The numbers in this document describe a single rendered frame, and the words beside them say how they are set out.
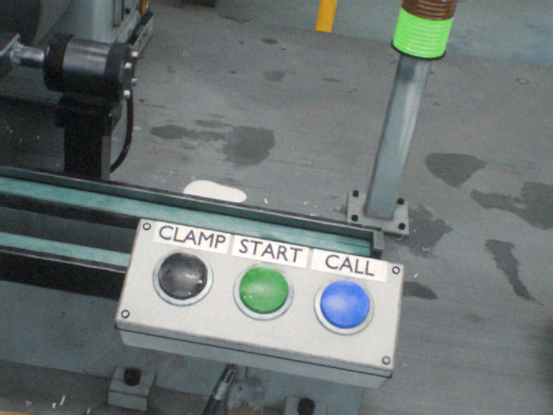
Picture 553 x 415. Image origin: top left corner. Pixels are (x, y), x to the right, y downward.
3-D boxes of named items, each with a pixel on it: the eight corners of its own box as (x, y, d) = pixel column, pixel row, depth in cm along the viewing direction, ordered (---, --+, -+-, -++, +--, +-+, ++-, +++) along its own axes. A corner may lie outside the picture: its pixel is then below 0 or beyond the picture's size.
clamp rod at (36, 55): (6, 67, 88) (6, 48, 87) (13, 58, 90) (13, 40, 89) (85, 80, 88) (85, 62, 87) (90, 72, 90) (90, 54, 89)
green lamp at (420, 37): (392, 54, 98) (401, 16, 96) (392, 34, 103) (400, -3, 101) (445, 63, 98) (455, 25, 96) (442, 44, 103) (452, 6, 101)
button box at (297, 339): (119, 345, 57) (111, 321, 52) (144, 244, 60) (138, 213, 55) (381, 392, 56) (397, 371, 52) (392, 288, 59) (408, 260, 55)
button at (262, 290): (234, 315, 54) (234, 306, 52) (243, 270, 55) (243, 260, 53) (282, 324, 54) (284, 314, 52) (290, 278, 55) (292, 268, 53)
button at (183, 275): (154, 301, 54) (152, 291, 52) (164, 256, 55) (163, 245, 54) (202, 310, 54) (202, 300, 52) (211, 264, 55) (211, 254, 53)
